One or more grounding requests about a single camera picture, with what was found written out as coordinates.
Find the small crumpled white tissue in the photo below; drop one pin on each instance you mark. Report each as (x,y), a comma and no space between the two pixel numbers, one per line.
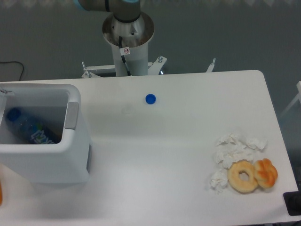
(219,181)

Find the black device at edge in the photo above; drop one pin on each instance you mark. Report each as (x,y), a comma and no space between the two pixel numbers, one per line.
(293,203)

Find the orange object at edge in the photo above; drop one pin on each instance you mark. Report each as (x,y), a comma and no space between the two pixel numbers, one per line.
(1,194)

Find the white metal table frame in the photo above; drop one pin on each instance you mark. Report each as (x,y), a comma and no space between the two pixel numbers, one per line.
(100,71)

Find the blue plastic bottle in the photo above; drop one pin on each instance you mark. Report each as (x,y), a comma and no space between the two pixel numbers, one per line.
(30,128)

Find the clear plastic cap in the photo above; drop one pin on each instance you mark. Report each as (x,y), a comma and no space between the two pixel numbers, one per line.
(128,110)

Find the white frame at right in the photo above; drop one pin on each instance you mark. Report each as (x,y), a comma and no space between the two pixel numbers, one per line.
(293,102)

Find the glazed twisted bun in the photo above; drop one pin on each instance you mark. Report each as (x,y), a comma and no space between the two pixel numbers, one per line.
(265,173)

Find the white trash can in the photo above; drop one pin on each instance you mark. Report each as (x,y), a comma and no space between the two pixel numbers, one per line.
(58,107)

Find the large crumpled white tissue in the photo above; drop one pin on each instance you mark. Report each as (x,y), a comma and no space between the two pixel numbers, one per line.
(232,148)

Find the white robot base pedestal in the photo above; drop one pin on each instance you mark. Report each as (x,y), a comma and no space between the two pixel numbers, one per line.
(129,44)

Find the white trash can lid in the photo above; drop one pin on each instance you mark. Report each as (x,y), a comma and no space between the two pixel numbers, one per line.
(4,94)

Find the blue bottle cap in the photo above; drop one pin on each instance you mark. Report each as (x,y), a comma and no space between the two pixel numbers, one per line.
(150,99)

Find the plain ring donut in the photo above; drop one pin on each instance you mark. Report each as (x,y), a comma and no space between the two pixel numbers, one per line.
(241,177)

